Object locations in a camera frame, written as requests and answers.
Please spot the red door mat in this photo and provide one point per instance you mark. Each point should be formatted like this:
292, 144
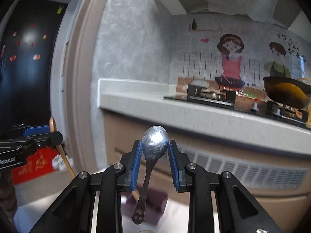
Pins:
38, 164

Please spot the white kitchen countertop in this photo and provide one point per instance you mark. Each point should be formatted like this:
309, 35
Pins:
145, 101

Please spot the smiley handle steel spoon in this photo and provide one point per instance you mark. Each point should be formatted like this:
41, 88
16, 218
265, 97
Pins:
154, 145

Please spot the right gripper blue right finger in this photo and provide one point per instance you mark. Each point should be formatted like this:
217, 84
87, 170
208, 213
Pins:
177, 166

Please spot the wooden spoon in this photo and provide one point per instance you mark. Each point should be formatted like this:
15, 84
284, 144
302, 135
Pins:
53, 128

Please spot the purple plastic utensil caddy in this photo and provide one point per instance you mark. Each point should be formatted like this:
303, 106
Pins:
155, 205

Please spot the black refrigerator door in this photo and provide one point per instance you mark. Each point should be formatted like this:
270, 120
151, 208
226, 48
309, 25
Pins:
27, 47

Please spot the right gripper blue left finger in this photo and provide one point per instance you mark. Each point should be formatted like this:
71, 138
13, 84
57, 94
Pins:
133, 166

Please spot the left gloved hand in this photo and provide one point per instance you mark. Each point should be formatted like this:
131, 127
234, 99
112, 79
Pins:
8, 197

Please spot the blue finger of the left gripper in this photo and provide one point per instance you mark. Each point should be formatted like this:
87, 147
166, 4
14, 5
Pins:
39, 141
32, 131

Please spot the white table cloth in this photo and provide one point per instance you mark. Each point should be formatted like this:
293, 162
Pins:
79, 210

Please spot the grey ventilation grille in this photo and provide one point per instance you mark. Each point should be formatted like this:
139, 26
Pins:
250, 174

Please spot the brown wok with handle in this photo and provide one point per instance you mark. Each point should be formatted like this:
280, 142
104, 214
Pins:
287, 91

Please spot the black gas stove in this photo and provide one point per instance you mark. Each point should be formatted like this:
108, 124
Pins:
232, 100

